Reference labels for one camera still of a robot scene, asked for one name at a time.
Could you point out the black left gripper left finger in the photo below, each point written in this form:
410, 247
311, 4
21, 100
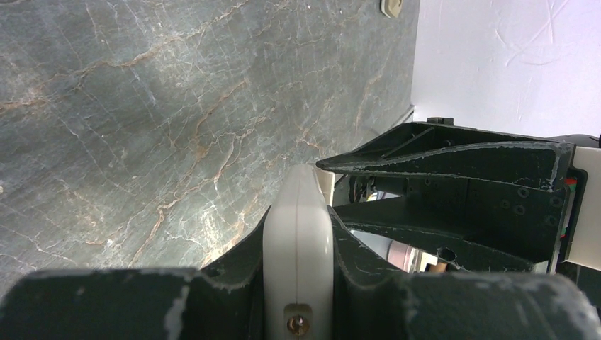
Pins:
224, 300

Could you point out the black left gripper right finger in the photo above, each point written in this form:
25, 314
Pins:
375, 300

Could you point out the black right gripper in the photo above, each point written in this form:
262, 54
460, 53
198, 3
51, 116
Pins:
518, 194

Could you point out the white remote control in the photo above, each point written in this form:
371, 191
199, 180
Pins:
298, 264

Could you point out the beige remote control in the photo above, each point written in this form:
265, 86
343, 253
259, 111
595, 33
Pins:
391, 8

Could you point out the white battery cover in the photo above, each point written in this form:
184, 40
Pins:
326, 181

